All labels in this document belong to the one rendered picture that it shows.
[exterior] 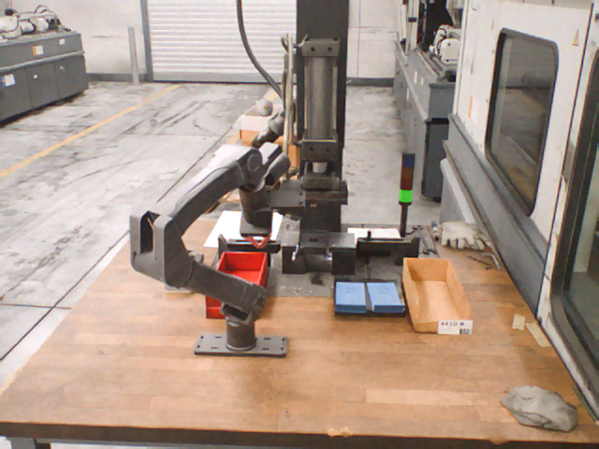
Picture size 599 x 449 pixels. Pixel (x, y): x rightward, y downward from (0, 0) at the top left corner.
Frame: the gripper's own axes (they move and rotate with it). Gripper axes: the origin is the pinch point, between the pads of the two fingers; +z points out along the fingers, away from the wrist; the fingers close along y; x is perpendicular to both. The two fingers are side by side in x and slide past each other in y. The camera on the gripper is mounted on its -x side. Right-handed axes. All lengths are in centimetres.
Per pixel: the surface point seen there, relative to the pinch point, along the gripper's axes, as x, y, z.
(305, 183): -9.5, 21.2, 4.9
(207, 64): 210, 795, 536
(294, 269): -6.0, 9.7, 27.2
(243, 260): 7.9, 11.4, 25.2
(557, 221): -69, 9, 4
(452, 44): -119, 346, 190
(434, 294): -42.3, 0.1, 23.6
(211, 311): 12.0, -10.5, 14.2
